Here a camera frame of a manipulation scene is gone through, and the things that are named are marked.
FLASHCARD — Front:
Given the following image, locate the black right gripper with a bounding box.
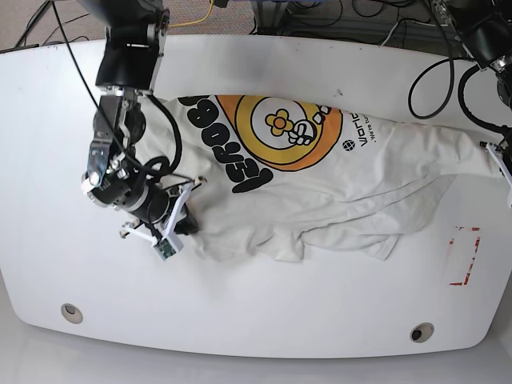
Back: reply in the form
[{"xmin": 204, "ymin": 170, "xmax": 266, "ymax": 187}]
[{"xmin": 82, "ymin": 173, "xmax": 199, "ymax": 235}]

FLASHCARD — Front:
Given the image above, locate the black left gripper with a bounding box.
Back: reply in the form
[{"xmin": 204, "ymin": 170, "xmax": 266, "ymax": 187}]
[{"xmin": 498, "ymin": 127, "xmax": 512, "ymax": 168}]

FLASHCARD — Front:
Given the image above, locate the white t-shirt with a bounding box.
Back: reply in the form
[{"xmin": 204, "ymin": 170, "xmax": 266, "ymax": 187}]
[{"xmin": 137, "ymin": 95, "xmax": 501, "ymax": 262}]

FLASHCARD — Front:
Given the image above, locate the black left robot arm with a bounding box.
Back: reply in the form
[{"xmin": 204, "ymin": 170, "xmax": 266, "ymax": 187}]
[{"xmin": 433, "ymin": 1, "xmax": 511, "ymax": 167}]

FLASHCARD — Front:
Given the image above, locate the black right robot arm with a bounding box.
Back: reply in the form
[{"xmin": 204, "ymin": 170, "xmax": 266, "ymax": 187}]
[{"xmin": 81, "ymin": 1, "xmax": 182, "ymax": 234}]

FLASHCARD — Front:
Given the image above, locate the red tape rectangle marker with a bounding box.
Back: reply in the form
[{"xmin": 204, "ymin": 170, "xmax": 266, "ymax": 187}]
[{"xmin": 444, "ymin": 226, "xmax": 482, "ymax": 286}]

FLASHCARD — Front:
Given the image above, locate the left table cable grommet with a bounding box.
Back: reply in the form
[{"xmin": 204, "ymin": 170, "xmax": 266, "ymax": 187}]
[{"xmin": 61, "ymin": 303, "xmax": 83, "ymax": 325}]

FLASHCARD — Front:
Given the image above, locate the table cable grommet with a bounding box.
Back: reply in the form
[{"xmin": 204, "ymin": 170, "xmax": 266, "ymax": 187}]
[
  {"xmin": 410, "ymin": 322, "xmax": 434, "ymax": 343},
  {"xmin": 61, "ymin": 303, "xmax": 83, "ymax": 325}
]

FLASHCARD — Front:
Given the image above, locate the white cable on floor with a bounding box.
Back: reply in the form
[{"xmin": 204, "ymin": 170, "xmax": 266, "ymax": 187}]
[{"xmin": 378, "ymin": 17, "xmax": 449, "ymax": 47}]

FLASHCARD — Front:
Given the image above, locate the right table cable grommet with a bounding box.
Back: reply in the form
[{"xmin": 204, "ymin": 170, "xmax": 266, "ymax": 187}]
[{"xmin": 410, "ymin": 322, "xmax": 434, "ymax": 343}]

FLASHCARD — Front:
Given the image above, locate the yellow cable on floor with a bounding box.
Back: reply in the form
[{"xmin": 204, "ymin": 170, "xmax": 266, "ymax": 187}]
[{"xmin": 170, "ymin": 0, "xmax": 213, "ymax": 29}]

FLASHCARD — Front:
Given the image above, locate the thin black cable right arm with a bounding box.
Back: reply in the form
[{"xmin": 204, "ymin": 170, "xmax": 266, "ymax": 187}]
[{"xmin": 50, "ymin": 0, "xmax": 193, "ymax": 185}]

